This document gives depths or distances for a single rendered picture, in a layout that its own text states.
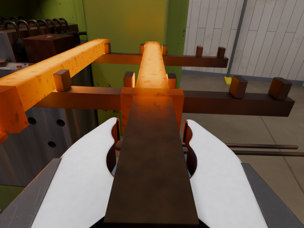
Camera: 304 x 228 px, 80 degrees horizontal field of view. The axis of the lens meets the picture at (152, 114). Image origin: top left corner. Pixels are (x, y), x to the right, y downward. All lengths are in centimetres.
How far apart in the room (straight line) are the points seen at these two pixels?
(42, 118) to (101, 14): 36
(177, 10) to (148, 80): 90
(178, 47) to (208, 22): 260
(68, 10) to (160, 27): 57
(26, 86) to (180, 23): 94
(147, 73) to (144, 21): 44
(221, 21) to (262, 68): 111
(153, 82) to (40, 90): 11
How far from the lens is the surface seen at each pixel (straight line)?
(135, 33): 63
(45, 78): 22
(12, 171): 83
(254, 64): 387
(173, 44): 107
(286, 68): 405
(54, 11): 111
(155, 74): 20
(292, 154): 63
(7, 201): 99
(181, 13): 106
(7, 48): 65
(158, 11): 62
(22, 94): 19
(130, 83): 20
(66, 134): 60
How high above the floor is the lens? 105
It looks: 29 degrees down
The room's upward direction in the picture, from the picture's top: 2 degrees clockwise
